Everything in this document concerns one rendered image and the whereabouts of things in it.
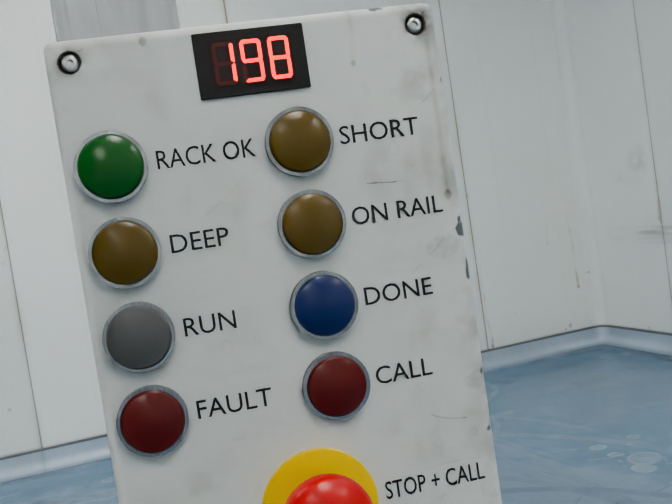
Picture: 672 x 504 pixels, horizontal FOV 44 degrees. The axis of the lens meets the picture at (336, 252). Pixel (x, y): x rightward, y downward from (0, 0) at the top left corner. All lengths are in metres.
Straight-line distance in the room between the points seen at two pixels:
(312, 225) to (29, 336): 3.79
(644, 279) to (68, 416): 3.01
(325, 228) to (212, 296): 0.06
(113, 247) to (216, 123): 0.07
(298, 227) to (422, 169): 0.06
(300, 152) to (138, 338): 0.10
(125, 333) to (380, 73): 0.16
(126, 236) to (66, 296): 3.76
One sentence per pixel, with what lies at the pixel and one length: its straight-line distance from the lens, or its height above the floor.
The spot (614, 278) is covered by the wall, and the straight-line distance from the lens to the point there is 4.95.
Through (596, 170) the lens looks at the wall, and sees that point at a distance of 4.94.
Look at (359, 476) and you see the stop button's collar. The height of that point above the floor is 0.88.
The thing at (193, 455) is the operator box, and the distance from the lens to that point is 0.37.
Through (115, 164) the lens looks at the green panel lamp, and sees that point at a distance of 0.36.
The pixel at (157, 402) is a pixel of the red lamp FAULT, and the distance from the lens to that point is 0.36.
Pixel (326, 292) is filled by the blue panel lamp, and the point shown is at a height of 0.96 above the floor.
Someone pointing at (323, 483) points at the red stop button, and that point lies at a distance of 0.36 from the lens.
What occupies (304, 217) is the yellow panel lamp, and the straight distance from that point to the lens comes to 0.36.
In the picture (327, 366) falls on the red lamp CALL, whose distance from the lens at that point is 0.37.
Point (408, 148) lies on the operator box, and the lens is 0.38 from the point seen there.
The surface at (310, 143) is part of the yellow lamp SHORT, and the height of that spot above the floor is 1.03.
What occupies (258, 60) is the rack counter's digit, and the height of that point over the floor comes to 1.07.
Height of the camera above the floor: 1.00
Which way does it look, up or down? 3 degrees down
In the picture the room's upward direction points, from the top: 9 degrees counter-clockwise
